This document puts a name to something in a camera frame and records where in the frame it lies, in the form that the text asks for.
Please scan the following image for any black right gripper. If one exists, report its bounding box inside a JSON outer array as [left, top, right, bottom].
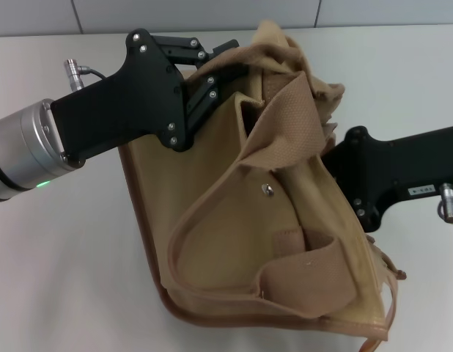
[[321, 124, 453, 235]]

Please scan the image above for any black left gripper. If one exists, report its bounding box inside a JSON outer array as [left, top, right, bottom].
[[50, 28, 250, 164]]

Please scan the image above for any khaki canvas food bag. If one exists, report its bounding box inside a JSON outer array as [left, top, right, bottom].
[[118, 20, 409, 352]]

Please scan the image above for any right gripper plug with cable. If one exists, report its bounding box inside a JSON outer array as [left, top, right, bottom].
[[436, 182, 453, 224]]

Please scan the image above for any gripper plug with cable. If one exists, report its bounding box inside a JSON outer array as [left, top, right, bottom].
[[436, 182, 453, 224], [63, 58, 106, 92]]

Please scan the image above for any left gripper plug with cable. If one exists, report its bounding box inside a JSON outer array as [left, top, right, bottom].
[[63, 58, 106, 92]]

